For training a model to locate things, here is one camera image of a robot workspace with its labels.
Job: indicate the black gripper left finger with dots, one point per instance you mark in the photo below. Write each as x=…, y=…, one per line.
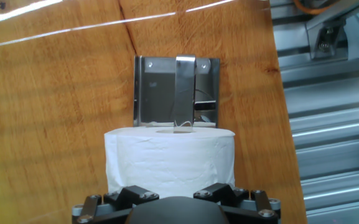
x=132, y=194

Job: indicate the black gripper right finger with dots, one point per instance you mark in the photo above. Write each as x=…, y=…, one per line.
x=219, y=193

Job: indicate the white toilet paper roll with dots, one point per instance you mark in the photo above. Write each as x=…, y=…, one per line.
x=170, y=161

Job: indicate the steel paper roll holder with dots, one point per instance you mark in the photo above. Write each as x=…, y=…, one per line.
x=157, y=93

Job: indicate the wooden board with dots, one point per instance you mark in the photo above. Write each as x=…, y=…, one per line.
x=58, y=124

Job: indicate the metal corner bracket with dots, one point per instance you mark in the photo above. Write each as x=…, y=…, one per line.
x=323, y=43

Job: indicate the aluminium frame bar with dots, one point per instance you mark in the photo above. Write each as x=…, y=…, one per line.
x=338, y=12

